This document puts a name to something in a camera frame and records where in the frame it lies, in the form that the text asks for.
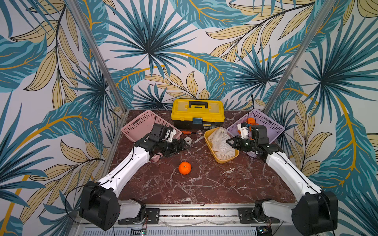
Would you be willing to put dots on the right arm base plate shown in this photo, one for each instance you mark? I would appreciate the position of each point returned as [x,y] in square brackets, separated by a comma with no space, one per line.
[249,215]

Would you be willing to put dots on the aluminium frame post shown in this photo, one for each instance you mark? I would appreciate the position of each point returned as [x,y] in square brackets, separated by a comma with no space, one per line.
[79,16]
[308,37]

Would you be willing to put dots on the orange handled screwdriver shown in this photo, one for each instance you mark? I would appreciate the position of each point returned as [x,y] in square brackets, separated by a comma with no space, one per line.
[190,132]

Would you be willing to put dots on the left aluminium frame post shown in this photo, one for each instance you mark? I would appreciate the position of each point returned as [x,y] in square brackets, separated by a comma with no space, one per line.
[79,16]

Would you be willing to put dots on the right aluminium frame post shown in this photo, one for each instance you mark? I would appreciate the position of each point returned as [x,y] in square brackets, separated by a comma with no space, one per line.
[308,37]

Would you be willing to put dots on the pink plastic basket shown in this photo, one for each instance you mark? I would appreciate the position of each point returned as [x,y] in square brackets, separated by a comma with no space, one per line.
[137,129]

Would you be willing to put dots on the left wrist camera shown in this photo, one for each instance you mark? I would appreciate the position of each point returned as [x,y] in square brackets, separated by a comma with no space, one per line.
[162,133]

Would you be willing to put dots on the white tape roll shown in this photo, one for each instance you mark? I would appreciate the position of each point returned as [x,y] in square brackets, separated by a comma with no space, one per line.
[188,140]

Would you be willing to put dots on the yellow oval tray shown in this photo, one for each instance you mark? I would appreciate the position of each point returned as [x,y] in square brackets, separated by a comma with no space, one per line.
[209,144]

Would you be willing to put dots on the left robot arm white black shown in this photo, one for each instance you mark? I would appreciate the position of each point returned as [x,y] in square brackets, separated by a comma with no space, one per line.
[100,205]

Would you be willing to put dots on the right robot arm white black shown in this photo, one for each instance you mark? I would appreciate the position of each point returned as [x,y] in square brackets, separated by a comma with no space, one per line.
[315,210]

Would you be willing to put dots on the purple plastic basket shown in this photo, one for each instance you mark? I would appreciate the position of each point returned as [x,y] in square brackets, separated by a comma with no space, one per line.
[273,128]

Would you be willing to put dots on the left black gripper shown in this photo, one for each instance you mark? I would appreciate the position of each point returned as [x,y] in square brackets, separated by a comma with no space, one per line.
[176,149]

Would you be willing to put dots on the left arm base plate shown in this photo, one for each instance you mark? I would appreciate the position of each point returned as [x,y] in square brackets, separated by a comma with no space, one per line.
[149,216]

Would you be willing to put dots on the yellow black toolbox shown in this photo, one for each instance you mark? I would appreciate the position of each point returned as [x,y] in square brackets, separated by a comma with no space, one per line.
[190,114]

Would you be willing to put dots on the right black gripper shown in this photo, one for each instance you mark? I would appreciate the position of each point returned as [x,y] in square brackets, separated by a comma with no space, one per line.
[238,143]

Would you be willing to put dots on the front aluminium rail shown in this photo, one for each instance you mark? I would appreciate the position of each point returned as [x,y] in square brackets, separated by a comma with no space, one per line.
[193,220]

